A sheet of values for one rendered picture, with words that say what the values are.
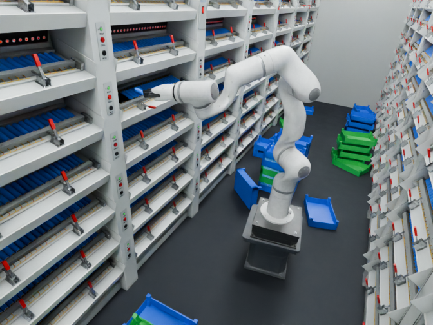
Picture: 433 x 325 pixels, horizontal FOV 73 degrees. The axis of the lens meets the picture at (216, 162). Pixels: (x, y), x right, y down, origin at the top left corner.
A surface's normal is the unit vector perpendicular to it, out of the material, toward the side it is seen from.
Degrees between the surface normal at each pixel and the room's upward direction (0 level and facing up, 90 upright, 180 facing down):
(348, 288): 0
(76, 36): 90
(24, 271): 18
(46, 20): 108
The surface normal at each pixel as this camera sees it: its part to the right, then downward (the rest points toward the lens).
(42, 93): 0.83, 0.53
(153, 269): 0.06, -0.87
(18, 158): 0.33, -0.74
